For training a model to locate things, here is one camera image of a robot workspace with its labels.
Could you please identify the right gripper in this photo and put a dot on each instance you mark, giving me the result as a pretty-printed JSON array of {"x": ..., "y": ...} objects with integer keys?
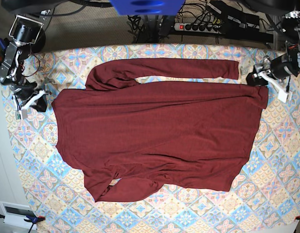
[{"x": 29, "y": 96}]

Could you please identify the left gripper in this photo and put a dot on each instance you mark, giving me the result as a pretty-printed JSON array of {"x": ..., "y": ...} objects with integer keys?
[{"x": 277, "y": 71}]

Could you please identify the dark red t-shirt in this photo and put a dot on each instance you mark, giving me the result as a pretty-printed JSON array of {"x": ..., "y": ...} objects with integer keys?
[{"x": 142, "y": 123}]

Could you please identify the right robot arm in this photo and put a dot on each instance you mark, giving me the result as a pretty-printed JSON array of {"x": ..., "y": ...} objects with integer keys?
[{"x": 28, "y": 38}]

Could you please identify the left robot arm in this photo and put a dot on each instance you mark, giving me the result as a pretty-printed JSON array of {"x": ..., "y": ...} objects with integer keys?
[{"x": 290, "y": 31}]

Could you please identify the black round stool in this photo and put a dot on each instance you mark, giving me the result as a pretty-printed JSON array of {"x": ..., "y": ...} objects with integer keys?
[{"x": 39, "y": 43}]

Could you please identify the white power strip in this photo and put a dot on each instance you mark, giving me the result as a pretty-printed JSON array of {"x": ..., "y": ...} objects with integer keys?
[{"x": 198, "y": 28}]

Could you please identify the blue clamp lower left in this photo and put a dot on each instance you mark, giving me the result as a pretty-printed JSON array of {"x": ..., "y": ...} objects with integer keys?
[{"x": 30, "y": 219}]

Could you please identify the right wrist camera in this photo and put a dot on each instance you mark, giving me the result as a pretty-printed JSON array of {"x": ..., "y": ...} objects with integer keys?
[{"x": 21, "y": 114}]

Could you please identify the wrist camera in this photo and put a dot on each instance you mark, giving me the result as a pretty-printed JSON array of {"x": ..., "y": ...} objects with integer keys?
[
  {"x": 284, "y": 96},
  {"x": 21, "y": 114}
]

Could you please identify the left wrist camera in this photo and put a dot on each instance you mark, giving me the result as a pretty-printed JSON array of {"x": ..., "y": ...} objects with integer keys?
[{"x": 284, "y": 96}]

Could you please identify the white wall vent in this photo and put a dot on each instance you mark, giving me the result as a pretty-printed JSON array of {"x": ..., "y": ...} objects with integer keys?
[{"x": 15, "y": 209}]

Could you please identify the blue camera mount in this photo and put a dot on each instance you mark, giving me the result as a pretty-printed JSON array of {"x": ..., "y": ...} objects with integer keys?
[{"x": 147, "y": 7}]

